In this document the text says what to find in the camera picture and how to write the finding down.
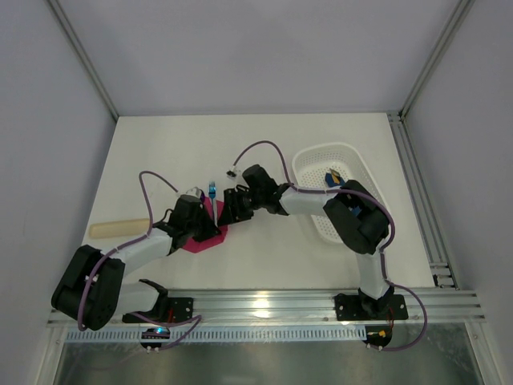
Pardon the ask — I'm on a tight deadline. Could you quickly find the pink paper napkin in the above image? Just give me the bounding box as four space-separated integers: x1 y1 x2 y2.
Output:
184 198 228 253

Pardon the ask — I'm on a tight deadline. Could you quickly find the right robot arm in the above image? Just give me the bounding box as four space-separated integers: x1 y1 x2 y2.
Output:
218 164 395 319

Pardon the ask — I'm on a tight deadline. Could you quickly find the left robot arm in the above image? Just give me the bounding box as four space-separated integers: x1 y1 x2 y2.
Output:
50 195 222 331

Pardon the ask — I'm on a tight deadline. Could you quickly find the white perforated plastic basket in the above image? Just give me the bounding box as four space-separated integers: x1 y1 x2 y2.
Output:
291 142 386 245

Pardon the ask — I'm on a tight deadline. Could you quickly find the blue packet in basket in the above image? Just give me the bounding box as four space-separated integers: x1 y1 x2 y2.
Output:
325 169 345 188

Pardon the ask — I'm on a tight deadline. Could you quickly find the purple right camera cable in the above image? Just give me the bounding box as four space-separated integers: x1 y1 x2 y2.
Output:
232 140 428 353

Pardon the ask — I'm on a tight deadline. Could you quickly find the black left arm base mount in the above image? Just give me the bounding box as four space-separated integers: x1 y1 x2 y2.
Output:
122 297 194 323

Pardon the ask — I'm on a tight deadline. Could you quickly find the slotted cable duct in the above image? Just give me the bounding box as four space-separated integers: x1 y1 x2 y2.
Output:
65 324 367 343

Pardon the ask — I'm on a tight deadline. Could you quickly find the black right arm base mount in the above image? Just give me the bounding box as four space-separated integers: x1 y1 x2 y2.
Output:
333 294 409 321

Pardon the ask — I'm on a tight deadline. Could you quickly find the aluminium frame rail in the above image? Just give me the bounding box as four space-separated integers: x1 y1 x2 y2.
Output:
46 289 488 328

